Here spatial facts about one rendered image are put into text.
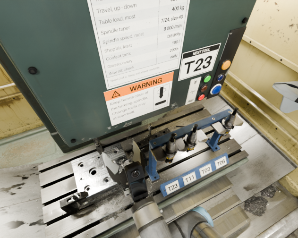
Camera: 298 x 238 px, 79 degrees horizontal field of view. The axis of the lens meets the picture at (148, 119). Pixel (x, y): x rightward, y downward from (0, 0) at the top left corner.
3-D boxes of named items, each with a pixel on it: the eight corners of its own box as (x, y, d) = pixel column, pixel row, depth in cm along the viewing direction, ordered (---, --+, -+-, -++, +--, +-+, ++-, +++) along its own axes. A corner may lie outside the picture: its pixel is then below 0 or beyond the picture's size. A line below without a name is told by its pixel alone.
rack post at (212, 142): (220, 148, 116) (238, 120, 93) (213, 152, 114) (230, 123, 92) (210, 137, 122) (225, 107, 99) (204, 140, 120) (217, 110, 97)
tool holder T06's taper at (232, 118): (229, 118, 90) (234, 108, 85) (235, 124, 88) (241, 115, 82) (222, 121, 89) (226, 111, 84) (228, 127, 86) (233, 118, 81)
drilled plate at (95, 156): (135, 178, 99) (135, 174, 95) (82, 203, 91) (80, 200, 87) (121, 146, 112) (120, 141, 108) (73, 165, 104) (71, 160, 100)
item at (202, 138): (209, 140, 84) (210, 139, 83) (200, 144, 82) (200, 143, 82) (200, 129, 88) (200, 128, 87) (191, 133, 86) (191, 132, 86)
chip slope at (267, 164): (275, 182, 131) (298, 166, 111) (196, 230, 111) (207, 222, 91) (201, 103, 182) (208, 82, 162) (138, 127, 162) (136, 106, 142)
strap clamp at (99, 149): (106, 159, 111) (102, 147, 99) (101, 162, 110) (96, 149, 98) (100, 143, 118) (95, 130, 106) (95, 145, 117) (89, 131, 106)
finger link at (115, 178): (103, 171, 56) (123, 190, 53) (102, 169, 55) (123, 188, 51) (114, 160, 58) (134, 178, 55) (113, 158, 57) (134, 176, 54)
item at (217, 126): (227, 131, 87) (228, 131, 86) (219, 136, 85) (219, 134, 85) (218, 121, 91) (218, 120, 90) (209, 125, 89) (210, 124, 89)
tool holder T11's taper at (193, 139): (193, 133, 84) (197, 125, 79) (198, 141, 81) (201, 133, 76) (184, 136, 83) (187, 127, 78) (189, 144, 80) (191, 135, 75)
